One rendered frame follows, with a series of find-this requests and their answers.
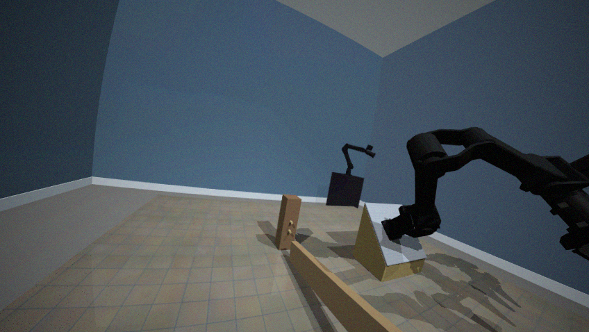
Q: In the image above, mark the brown wooden post with two pegs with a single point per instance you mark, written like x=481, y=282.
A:
x=287, y=222

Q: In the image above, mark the long wooden rail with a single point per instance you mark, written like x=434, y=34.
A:
x=351, y=310

